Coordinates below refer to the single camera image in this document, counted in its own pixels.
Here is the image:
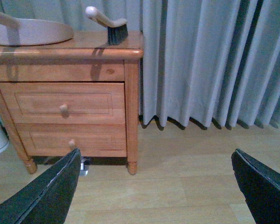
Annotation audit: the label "wooden drawer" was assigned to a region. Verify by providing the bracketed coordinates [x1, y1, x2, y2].
[16, 124, 127, 157]
[0, 82, 125, 125]

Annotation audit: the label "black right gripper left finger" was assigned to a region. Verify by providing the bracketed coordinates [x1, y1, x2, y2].
[0, 149, 81, 224]

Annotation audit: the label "small metal object under nightstand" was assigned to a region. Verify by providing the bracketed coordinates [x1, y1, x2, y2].
[79, 157, 92, 176]

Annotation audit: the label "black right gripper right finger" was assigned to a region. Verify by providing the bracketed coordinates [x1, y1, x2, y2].
[231, 149, 280, 224]

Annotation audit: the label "beige hand brush black bristles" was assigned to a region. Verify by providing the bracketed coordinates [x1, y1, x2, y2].
[85, 7, 128, 46]

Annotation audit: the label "lower wooden drawer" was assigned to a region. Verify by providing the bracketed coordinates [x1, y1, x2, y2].
[16, 124, 127, 157]

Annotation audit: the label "upper wooden drawer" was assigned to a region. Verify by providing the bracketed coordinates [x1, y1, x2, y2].
[0, 82, 125, 125]

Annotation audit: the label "wooden nightstand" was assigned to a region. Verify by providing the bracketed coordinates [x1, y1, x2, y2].
[0, 31, 144, 175]

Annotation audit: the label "beige plastic dustpan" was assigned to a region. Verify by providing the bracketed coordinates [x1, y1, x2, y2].
[0, 12, 74, 46]

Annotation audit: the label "grey curtain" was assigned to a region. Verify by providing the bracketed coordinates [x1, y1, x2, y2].
[0, 0, 280, 127]

